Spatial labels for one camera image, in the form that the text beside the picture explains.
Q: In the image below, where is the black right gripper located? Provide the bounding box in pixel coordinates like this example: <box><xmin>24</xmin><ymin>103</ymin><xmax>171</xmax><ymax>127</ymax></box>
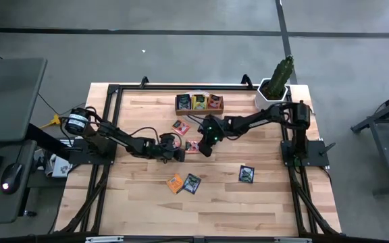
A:
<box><xmin>198</xmin><ymin>115</ymin><xmax>228</xmax><ymax>158</ymax></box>

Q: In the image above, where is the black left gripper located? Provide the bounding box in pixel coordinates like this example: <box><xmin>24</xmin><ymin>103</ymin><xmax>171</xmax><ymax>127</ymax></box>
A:
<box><xmin>153</xmin><ymin>134</ymin><xmax>186</xmax><ymax>163</ymax></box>

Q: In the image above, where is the blackcurrant tea bag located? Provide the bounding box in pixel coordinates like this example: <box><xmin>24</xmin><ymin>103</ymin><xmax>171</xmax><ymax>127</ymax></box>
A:
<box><xmin>182</xmin><ymin>173</ymin><xmax>203</xmax><ymax>195</ymax></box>
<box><xmin>238</xmin><ymin>165</ymin><xmax>255</xmax><ymax>184</ymax></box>
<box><xmin>176</xmin><ymin>93</ymin><xmax>192</xmax><ymax>111</ymax></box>

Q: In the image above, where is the lemon lime tea bag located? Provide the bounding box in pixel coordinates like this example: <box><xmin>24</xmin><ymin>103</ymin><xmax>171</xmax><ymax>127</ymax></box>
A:
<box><xmin>191</xmin><ymin>94</ymin><xmax>208</xmax><ymax>111</ymax></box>

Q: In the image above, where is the wooden tea organizer box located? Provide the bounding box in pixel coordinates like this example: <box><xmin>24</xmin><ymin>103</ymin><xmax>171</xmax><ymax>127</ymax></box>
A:
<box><xmin>174</xmin><ymin>94</ymin><xmax>225</xmax><ymax>116</ymax></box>

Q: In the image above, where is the round clear turntable disc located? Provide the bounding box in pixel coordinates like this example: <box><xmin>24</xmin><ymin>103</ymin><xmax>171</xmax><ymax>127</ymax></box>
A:
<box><xmin>182</xmin><ymin>90</ymin><xmax>215</xmax><ymax>124</ymax></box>

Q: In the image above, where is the green cactus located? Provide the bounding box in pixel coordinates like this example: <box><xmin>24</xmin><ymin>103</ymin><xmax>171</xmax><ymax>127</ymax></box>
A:
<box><xmin>264</xmin><ymin>55</ymin><xmax>295</xmax><ymax>100</ymax></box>

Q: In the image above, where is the white printed carton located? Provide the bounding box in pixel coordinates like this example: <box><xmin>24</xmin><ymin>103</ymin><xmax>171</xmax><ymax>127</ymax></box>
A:
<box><xmin>44</xmin><ymin>153</ymin><xmax>74</xmax><ymax>179</ymax></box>

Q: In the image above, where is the yellow power plug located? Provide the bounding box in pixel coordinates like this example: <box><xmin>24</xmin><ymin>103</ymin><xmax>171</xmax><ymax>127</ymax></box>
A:
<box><xmin>40</xmin><ymin>113</ymin><xmax>63</xmax><ymax>130</ymax></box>

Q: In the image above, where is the black slanted desk strut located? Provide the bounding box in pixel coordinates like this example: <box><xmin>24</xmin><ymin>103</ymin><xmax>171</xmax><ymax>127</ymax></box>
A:
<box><xmin>28</xmin><ymin>123</ymin><xmax>76</xmax><ymax>161</ymax></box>

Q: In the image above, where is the black computer mouse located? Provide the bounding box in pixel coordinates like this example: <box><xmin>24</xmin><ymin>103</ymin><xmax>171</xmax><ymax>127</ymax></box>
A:
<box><xmin>0</xmin><ymin>162</ymin><xmax>24</xmax><ymax>196</ymax></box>

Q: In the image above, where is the dark metal cart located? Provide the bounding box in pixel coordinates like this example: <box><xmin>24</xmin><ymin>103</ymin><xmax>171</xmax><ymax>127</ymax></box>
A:
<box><xmin>351</xmin><ymin>86</ymin><xmax>389</xmax><ymax>197</ymax></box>

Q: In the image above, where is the dark grey desk panel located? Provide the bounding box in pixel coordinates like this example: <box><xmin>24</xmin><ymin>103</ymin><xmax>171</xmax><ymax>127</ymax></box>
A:
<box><xmin>0</xmin><ymin>57</ymin><xmax>48</xmax><ymax>144</ymax></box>

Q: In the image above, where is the black metal table frame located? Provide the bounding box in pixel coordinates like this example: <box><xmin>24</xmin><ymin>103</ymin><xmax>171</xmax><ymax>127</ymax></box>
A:
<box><xmin>54</xmin><ymin>74</ymin><xmax>342</xmax><ymax>237</ymax></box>

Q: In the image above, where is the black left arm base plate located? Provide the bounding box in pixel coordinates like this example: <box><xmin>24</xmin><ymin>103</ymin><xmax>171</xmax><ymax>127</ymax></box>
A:
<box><xmin>68</xmin><ymin>138</ymin><xmax>118</xmax><ymax>165</ymax></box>

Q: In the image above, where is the silver bracket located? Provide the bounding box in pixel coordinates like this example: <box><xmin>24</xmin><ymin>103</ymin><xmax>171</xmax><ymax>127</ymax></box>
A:
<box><xmin>85</xmin><ymin>236</ymin><xmax>124</xmax><ymax>243</ymax></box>
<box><xmin>274</xmin><ymin>237</ymin><xmax>313</xmax><ymax>243</ymax></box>

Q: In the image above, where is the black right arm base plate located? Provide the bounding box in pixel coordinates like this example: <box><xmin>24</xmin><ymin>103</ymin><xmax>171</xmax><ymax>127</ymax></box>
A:
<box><xmin>280</xmin><ymin>140</ymin><xmax>336</xmax><ymax>167</ymax></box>

